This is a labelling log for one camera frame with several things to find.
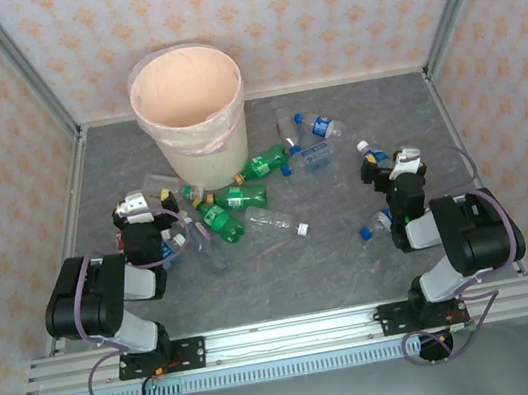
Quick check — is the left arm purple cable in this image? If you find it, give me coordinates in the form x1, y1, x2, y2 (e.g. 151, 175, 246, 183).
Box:
58, 201, 218, 395

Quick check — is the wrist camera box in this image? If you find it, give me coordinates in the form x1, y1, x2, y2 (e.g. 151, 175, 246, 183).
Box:
112, 187, 156, 228
384, 142, 427, 182

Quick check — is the pink translucent bin bag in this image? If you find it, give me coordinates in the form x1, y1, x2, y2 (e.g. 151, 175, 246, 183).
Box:
121, 34, 255, 166

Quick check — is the grey slotted cable duct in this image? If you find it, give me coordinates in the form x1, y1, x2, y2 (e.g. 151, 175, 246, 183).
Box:
68, 318, 528, 395

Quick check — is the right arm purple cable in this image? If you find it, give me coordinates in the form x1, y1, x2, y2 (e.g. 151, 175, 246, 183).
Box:
368, 133, 528, 371

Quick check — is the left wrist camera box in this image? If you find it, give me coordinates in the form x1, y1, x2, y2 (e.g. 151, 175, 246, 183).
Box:
112, 187, 156, 228

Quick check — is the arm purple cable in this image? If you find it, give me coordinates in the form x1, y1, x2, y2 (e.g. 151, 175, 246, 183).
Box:
368, 133, 528, 371
58, 201, 218, 395

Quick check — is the clear bottle red label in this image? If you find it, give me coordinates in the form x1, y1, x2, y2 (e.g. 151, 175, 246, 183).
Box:
273, 105, 303, 156

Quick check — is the clear bottle lilac label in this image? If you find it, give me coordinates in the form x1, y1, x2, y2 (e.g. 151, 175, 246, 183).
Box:
179, 207, 232, 279

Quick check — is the aluminium table edge rail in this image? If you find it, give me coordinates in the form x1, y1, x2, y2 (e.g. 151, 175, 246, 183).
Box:
77, 62, 427, 131
421, 58, 528, 289
10, 128, 124, 359

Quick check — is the clear plastic bottle white cap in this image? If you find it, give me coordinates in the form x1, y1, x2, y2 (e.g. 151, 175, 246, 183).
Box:
244, 199, 312, 245

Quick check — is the clear bottle green neck label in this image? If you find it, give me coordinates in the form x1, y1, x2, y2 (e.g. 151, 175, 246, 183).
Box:
140, 165, 207, 209

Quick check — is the clear bottle pale blue label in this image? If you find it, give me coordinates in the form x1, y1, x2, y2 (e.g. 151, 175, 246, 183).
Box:
277, 140, 340, 177

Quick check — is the cream plastic bin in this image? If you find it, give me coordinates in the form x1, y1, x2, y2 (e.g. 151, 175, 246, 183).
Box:
123, 37, 260, 202

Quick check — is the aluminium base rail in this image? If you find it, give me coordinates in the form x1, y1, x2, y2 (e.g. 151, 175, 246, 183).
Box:
22, 277, 528, 395

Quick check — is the green plastic bottle yellow cap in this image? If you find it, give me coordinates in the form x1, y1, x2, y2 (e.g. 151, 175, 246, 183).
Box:
203, 180, 272, 218
191, 191, 249, 249
228, 142, 296, 186

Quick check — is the clear bottle blue label white cap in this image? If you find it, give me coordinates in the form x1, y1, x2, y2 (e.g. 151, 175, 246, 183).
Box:
354, 135, 393, 177
158, 231, 193, 271

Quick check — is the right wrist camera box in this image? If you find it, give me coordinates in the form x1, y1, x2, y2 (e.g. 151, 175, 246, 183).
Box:
384, 142, 427, 182

